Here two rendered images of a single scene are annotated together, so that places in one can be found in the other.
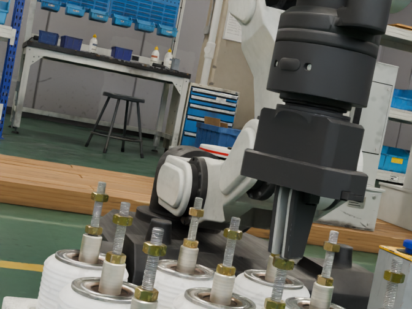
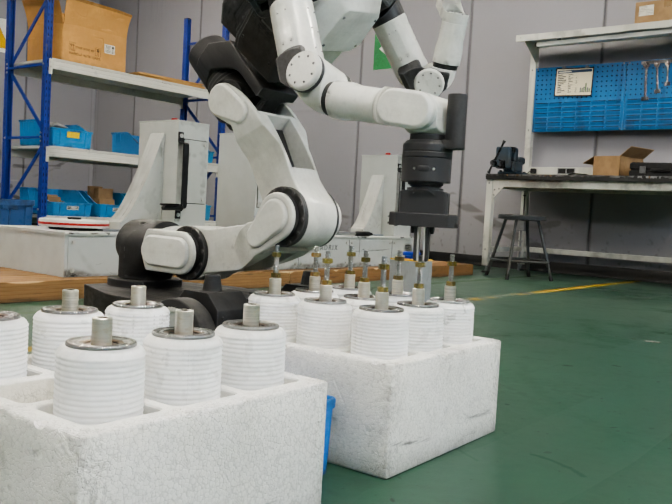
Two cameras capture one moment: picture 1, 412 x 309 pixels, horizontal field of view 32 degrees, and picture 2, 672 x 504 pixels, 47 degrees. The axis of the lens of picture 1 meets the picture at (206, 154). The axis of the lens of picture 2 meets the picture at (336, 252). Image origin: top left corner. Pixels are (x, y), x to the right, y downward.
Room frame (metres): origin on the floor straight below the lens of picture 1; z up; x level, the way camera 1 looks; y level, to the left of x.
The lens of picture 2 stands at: (-0.46, 0.80, 0.41)
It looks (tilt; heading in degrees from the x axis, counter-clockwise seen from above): 3 degrees down; 327
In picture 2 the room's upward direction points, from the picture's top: 3 degrees clockwise
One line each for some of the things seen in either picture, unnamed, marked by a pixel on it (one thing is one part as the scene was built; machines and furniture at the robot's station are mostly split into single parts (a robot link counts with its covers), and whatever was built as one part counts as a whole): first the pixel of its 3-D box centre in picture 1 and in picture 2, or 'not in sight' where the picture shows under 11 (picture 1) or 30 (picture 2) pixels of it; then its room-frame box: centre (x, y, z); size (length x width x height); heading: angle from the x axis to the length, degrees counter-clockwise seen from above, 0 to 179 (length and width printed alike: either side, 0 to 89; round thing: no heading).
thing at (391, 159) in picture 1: (382, 157); not in sight; (6.35, -1.55, 0.36); 0.50 x 0.38 x 0.21; 17
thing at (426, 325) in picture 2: not in sight; (414, 355); (0.62, -0.08, 0.16); 0.10 x 0.10 x 0.18
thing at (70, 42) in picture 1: (70, 43); not in sight; (6.13, 1.31, 0.82); 0.24 x 0.16 x 0.11; 21
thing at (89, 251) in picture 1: (90, 249); (275, 287); (0.80, 0.11, 0.26); 0.02 x 0.02 x 0.03
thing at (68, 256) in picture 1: (87, 260); (274, 294); (0.80, 0.11, 0.25); 0.08 x 0.08 x 0.01
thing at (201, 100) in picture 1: (200, 124); not in sight; (6.56, 0.11, 0.35); 0.59 x 0.47 x 0.69; 18
